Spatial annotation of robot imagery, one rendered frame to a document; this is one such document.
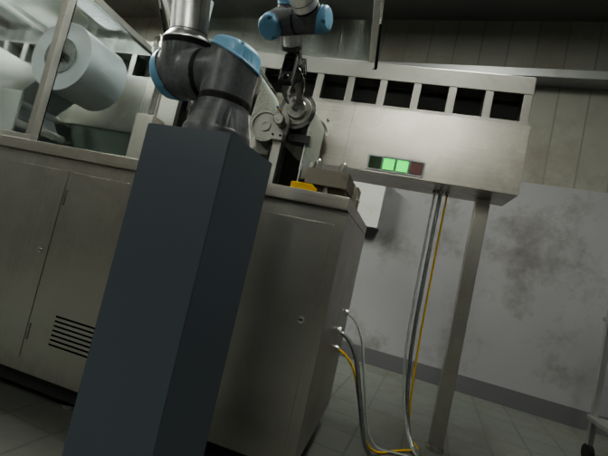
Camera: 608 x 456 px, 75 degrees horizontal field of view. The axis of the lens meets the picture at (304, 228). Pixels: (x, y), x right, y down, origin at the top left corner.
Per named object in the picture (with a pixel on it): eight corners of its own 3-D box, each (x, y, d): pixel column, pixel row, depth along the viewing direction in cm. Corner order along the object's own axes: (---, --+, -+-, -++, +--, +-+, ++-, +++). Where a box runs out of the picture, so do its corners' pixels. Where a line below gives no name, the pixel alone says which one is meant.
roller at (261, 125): (247, 137, 156) (253, 108, 157) (267, 156, 181) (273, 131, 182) (275, 141, 153) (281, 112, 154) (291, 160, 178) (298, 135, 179)
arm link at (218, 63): (231, 89, 79) (246, 26, 80) (181, 88, 85) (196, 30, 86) (261, 114, 90) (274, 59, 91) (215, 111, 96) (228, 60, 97)
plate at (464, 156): (-40, 104, 237) (-26, 57, 239) (4, 121, 263) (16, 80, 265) (519, 194, 159) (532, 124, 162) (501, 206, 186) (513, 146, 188)
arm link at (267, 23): (284, 12, 113) (301, 2, 120) (252, 14, 118) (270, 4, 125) (289, 41, 118) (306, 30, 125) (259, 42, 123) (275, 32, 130)
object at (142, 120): (112, 167, 174) (145, 46, 178) (133, 175, 187) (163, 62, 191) (139, 173, 170) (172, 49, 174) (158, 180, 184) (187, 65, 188)
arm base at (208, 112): (227, 136, 77) (239, 88, 78) (165, 128, 82) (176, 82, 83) (259, 158, 91) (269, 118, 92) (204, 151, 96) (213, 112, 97)
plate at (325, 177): (303, 182, 145) (307, 166, 145) (323, 202, 183) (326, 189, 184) (346, 189, 141) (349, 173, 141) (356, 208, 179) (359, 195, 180)
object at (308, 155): (298, 169, 150) (308, 123, 151) (311, 184, 173) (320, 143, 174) (299, 170, 150) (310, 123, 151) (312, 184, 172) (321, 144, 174)
